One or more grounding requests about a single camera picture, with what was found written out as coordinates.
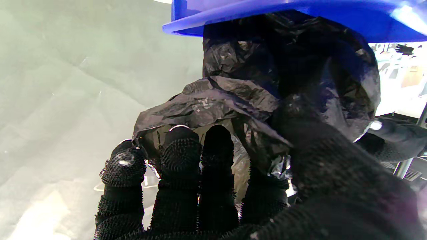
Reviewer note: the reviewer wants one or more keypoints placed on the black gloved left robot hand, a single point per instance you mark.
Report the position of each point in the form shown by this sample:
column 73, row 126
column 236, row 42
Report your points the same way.
column 397, row 140

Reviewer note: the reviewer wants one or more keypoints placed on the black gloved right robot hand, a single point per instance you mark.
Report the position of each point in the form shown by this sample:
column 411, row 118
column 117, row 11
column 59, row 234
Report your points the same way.
column 333, row 193

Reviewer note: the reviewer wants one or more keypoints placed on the black plastic garbage bag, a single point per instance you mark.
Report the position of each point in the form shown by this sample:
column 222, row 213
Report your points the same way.
column 253, row 73

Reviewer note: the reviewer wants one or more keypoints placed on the blue plastic recycling bin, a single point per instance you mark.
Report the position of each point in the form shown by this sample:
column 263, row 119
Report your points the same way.
column 333, row 13

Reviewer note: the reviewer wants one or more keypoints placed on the ceiling air vent grille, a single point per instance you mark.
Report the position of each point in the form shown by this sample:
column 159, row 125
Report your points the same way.
column 413, row 175

